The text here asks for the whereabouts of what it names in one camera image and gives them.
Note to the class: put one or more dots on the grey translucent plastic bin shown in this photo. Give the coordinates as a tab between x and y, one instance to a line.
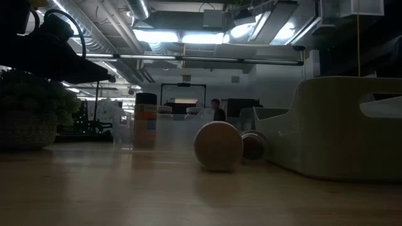
246	119

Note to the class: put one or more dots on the ceiling light panel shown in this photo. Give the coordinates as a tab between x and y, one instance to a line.
201	37

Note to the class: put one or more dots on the silver ventilation duct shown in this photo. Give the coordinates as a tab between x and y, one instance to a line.
94	37

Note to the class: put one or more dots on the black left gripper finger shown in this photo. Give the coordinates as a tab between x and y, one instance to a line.
91	75

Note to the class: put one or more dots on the faux green plant in pot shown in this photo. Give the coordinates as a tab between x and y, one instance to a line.
31	103

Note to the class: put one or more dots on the black cabinet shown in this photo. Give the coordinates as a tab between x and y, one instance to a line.
245	108

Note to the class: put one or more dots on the horizontal light bar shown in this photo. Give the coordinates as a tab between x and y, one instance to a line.
188	58

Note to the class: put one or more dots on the small glass jar cork lid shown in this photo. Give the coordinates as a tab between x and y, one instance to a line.
253	145

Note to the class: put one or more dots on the purple label spice bottle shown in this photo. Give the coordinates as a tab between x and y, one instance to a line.
218	146

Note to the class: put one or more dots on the person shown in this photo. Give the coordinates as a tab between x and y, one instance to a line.
219	114

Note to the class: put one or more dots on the black gantry frame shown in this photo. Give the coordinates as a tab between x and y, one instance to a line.
183	84
96	103

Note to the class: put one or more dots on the grey ceiling unit box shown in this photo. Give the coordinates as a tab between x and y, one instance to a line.
213	18

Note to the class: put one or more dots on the orange spice bottle black lid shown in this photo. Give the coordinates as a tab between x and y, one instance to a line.
145	125

